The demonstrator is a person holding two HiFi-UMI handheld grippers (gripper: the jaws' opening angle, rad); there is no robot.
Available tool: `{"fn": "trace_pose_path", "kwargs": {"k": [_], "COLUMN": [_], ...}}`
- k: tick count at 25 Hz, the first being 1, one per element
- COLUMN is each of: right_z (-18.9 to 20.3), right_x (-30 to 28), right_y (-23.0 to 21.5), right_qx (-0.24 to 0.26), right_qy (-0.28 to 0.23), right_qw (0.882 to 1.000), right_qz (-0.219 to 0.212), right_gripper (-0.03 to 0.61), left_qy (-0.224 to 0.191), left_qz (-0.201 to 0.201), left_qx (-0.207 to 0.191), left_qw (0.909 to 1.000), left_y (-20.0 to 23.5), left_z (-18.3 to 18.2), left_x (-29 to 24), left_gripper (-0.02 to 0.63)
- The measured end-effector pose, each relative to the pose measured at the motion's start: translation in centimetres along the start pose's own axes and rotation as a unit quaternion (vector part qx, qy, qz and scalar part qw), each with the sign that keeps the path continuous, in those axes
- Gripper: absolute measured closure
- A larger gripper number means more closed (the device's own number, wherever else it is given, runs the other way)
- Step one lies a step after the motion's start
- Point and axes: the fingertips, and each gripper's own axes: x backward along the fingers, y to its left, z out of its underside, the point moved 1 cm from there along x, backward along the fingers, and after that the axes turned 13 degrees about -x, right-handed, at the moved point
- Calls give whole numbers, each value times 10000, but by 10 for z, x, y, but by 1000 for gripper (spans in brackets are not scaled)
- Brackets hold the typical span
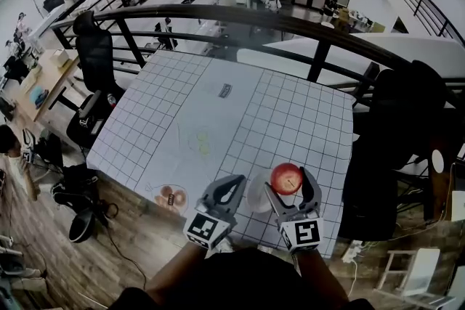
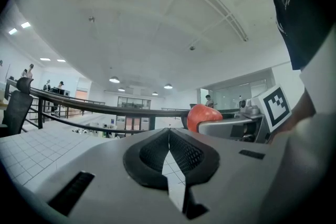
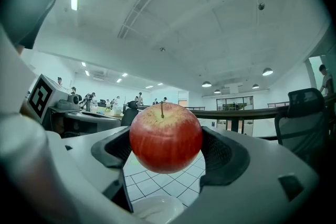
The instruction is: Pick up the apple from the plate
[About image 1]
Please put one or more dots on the spare hand-held gripper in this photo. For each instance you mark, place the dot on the spare hand-held gripper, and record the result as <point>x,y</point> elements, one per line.
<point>91,123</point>

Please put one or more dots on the person's black clothing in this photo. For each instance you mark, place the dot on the person's black clothing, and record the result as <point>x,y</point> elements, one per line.
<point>247,283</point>

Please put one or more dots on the person's left forearm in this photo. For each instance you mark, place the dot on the person's left forearm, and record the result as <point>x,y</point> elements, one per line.
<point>170,276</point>

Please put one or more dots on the person's left white shoe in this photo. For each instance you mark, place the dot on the person's left white shoe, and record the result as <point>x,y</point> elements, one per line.
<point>223,245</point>

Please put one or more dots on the person's right white shoe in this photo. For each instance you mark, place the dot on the person's right white shoe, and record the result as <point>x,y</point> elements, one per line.
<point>267,249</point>

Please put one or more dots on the black curved railing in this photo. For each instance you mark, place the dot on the black curved railing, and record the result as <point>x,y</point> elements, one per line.
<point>203,11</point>

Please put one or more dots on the brown board with white circle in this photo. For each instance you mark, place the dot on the brown board with white circle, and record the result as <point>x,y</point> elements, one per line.
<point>437,188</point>

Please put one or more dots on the small dark label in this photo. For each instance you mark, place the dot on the small dark label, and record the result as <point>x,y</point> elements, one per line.
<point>225,90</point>

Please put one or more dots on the white grid tablecloth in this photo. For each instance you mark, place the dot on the white grid tablecloth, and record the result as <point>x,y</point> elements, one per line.
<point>290,120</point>

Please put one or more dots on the blue cloth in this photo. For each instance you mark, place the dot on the blue cloth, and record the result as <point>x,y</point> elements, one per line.
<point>39,97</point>

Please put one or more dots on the white plate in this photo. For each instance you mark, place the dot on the white plate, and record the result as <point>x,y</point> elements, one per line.
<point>258,196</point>

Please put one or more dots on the white power strip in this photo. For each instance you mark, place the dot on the white power strip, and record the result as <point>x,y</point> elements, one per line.
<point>352,251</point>

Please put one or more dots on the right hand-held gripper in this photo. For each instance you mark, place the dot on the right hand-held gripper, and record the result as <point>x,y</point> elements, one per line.
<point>305,232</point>

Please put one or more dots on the light wooden desk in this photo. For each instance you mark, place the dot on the light wooden desk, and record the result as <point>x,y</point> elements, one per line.
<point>51,81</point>

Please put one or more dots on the flat white box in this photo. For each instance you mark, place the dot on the flat white box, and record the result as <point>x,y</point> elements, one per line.
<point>458,206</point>

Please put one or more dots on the black mesh office chair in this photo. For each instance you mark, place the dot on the black mesh office chair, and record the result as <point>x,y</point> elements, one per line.
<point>96,54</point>

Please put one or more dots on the clear plate of donuts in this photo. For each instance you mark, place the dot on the clear plate of donuts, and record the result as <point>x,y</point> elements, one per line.
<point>169,196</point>

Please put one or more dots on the person's white shoe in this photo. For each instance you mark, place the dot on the person's white shoe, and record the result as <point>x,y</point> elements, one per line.
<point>223,245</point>
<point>267,249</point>

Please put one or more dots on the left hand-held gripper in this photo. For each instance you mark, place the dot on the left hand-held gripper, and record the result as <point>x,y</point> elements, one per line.
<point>205,230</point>

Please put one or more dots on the person's right forearm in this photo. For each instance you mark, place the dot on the person's right forearm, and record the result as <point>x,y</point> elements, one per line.
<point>319,279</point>

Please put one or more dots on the small white box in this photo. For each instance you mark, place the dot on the small white box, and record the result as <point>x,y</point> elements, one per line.
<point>60,58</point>

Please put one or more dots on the red apple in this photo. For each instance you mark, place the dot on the red apple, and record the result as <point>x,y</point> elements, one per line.
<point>287,178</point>

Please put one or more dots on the grey black round case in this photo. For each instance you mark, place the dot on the grey black round case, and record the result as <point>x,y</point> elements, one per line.
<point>81,227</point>

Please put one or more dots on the white stool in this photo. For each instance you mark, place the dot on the white stool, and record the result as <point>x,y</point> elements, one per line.
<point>423,272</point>

